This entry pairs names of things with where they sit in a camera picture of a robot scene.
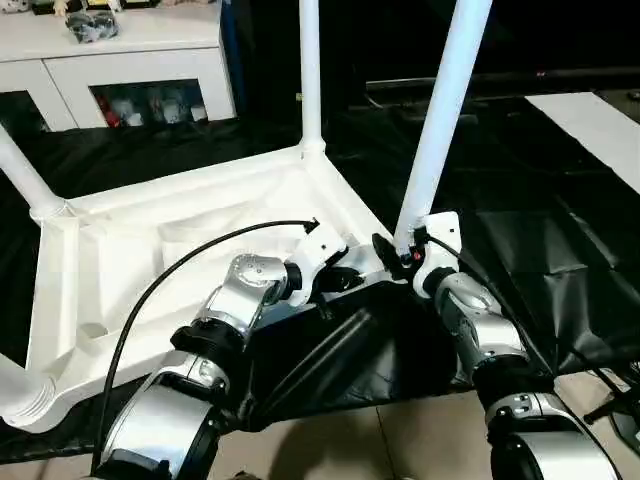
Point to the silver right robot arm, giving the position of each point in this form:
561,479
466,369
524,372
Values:
490,330

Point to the white plastic table top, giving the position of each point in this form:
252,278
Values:
125,250

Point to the small beige figurine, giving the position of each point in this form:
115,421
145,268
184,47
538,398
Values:
113,4
60,6

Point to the blue vertical post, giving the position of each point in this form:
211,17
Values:
231,50

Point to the small white box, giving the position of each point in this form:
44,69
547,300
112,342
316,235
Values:
199,114

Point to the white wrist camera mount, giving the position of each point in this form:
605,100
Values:
440,235
315,247

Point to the black mat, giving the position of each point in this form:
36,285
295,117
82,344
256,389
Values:
525,200

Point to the white flat board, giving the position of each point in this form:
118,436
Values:
590,130

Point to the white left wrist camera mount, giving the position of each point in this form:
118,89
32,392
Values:
315,247

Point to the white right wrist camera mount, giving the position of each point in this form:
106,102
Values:
440,235

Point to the dark rounded robot part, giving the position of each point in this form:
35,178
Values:
245,475

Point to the black flat stand base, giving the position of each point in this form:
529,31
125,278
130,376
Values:
630,420

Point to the white bottle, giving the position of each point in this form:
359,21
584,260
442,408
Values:
172,111

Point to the thin black rod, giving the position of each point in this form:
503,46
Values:
605,407

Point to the white cabinet with glass doors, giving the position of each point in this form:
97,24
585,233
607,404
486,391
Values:
125,65

